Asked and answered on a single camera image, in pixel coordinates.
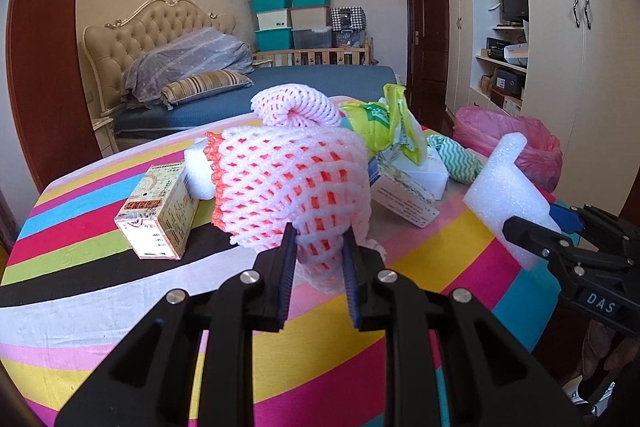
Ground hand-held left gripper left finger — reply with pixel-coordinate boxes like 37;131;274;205
54;223;298;427

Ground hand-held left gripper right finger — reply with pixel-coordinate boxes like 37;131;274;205
342;227;586;427

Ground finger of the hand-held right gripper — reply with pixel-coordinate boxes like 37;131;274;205
502;216;581;267
549;203;640;258

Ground white angled foam piece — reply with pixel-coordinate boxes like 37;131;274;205
463;132;562;271

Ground large pink foam fruit net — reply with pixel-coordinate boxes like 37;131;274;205
211;126;387;294

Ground pink lined trash bin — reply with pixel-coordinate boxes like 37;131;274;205
452;107;564;194

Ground person's right hand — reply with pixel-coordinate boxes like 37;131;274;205
582;322;638;384

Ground white printed carton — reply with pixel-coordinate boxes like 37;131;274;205
369;156;441;229

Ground teal zigzag packet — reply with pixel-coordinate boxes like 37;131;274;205
426;134;484;184

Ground plain white box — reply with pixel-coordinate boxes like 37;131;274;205
400;151;449;200

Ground cardboard boxes on shelf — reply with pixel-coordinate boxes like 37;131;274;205
490;89;524;116

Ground beige printed medicine box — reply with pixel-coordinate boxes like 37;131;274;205
114;161;201;261

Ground white built-in wardrobe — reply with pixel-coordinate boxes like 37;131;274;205
444;0;637;208

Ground green yellow plastic bag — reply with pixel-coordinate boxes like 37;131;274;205
340;83;429;166

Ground rolled white foam net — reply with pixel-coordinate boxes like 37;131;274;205
250;84;344;128

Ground blue bed mattress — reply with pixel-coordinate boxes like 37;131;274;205
114;65;399;144

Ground colourful striped tablecloth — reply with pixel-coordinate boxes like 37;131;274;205
0;96;559;427

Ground striped pillow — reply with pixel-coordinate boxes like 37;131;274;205
161;70;254;110

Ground dark wooden door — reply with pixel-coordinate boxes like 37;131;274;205
404;0;449;108

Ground cream nightstand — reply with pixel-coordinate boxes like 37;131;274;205
91;116;119;158

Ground grey blue quilt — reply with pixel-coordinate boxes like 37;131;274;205
121;27;254;108

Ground dark storage bag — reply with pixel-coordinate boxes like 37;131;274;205
332;29;367;49

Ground checkered bag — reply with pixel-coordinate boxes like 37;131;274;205
330;6;367;30

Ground stack of plastic storage boxes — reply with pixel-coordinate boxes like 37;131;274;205
249;0;334;53

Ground beige tufted headboard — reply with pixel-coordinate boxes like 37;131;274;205
82;0;237;114

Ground reddish wooden panel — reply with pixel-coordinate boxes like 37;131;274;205
4;0;97;200

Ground wooden crib rail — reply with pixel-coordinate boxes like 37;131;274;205
251;37;376;68

